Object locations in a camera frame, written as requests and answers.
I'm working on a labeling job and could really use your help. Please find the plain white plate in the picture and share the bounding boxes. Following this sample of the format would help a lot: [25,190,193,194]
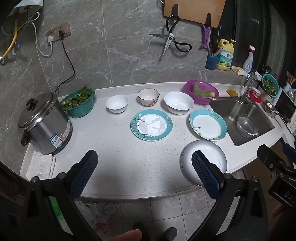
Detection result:
[180,140,227,186]

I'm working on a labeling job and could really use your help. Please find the teal floral plate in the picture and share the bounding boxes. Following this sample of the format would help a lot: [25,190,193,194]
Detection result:
[189,108,228,141]
[130,109,173,142]

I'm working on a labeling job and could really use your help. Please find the large white bowl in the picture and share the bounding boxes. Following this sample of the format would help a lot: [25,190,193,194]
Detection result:
[164,91,194,115]

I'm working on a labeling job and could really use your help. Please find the floral rimmed white bowl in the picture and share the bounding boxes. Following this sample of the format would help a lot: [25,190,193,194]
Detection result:
[137,88,160,107]

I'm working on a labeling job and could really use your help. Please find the person left hand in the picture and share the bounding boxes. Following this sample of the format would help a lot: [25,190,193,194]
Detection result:
[108,230,142,241]

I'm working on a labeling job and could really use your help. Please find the white dish cloth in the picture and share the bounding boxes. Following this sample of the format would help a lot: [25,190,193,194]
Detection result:
[26,151,56,180]

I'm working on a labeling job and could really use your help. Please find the stainless steel rice cooker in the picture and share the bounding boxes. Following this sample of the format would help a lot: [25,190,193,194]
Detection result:
[18,92,73,155]

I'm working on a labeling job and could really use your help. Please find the rags on floor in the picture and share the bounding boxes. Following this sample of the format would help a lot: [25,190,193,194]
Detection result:
[74,200,118,228]

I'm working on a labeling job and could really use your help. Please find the steel bowl in sink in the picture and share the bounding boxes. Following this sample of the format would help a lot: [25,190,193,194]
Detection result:
[236,115,258,138]

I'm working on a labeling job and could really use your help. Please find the teal bowl with greens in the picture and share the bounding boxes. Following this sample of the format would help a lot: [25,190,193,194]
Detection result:
[60,86,95,118]

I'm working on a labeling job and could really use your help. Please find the stainless steel sink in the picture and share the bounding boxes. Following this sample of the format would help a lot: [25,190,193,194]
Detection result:
[210,97,274,146]

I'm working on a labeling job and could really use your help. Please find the small steel pot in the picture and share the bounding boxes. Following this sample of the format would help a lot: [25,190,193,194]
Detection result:
[264,101,279,118]

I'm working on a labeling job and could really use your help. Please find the green peeled vegetable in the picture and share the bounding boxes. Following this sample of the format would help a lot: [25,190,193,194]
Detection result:
[193,82,216,99]

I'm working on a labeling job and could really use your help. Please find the purple plastic basin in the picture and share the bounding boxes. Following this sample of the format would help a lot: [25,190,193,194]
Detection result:
[181,80,219,105]

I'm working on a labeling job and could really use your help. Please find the chrome faucet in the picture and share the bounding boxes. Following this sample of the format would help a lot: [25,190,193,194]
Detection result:
[240,70,255,103]

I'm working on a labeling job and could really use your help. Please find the yellow sponge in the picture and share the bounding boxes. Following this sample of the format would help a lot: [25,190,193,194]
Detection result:
[226,90,239,97]

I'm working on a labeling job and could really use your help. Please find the red white small bowl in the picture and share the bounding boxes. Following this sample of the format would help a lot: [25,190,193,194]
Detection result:
[251,87,261,98]

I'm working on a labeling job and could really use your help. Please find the teal bowl chopped greens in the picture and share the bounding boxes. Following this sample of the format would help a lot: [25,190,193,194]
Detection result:
[261,73,280,98]

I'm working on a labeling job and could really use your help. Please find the blue cup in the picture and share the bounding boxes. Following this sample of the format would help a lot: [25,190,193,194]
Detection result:
[205,54,218,71]

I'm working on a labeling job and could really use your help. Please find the yellow detergent bottle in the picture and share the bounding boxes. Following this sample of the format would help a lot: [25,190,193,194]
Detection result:
[216,39,236,71]

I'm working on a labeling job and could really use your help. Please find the white spray bottle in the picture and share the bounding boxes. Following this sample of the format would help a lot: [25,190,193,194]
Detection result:
[242,45,255,73]

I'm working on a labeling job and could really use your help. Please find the purple peeler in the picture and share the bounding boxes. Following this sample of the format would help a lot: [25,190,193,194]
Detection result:
[199,24,211,50]

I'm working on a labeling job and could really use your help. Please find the wooden cutting board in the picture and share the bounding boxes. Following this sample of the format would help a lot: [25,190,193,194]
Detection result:
[163,0,226,28]

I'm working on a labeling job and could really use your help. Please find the black power cable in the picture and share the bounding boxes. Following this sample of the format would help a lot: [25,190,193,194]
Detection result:
[54,29,76,96]

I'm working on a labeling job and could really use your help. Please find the wall socket plate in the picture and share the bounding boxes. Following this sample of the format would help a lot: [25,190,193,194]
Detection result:
[46,21,71,43]

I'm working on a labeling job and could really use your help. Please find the kitchen scissors on wall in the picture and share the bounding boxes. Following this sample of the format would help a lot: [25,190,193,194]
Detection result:
[149,15,192,58]

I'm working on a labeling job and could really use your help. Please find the yellow gas hose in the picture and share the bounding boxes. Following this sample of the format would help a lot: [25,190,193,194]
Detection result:
[0,19,19,66]

